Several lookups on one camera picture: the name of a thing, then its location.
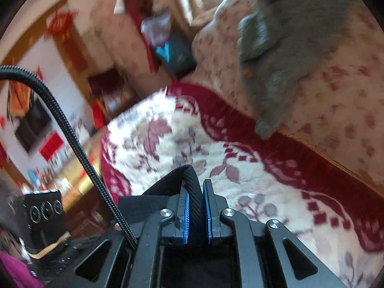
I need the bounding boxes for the black television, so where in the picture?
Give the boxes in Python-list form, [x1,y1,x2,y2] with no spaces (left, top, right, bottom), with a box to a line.
[14,97,53,154]

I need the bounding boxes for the black pants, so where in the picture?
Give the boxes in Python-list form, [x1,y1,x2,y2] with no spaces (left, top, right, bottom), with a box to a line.
[118,164,207,245]

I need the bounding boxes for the black cable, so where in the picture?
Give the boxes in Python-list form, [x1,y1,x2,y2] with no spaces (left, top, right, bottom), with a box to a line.
[0,65,138,249]

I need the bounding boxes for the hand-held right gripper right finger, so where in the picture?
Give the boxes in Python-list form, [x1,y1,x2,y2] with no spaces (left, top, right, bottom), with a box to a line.
[202,179,348,288]

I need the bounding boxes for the red white floral blanket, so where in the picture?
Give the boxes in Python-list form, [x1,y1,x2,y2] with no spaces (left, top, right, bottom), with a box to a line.
[100,82,384,288]

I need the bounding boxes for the red paper banner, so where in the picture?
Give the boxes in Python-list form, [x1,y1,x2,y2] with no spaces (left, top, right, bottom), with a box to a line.
[40,133,64,160]

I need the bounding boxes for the teal bag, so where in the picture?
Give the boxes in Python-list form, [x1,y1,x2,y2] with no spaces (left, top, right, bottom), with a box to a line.
[155,36,198,79]

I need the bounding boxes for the grey fleece garment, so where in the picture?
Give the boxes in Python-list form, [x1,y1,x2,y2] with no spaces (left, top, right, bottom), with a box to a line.
[237,0,357,141]

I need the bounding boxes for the red wall ornament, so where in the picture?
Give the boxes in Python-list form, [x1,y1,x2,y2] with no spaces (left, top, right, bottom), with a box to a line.
[46,10,77,42]

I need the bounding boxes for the clear plastic bag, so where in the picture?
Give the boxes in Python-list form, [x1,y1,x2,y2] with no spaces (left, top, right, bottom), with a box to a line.
[140,12,172,45]

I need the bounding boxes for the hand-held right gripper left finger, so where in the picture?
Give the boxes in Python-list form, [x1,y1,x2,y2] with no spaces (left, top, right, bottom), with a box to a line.
[73,186,191,288]

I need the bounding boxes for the beige satin cloth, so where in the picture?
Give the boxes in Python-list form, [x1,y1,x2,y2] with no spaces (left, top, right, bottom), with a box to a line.
[144,0,219,29]

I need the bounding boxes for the person's magenta clothing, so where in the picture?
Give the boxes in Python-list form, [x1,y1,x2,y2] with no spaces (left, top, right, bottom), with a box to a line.
[0,251,44,288]

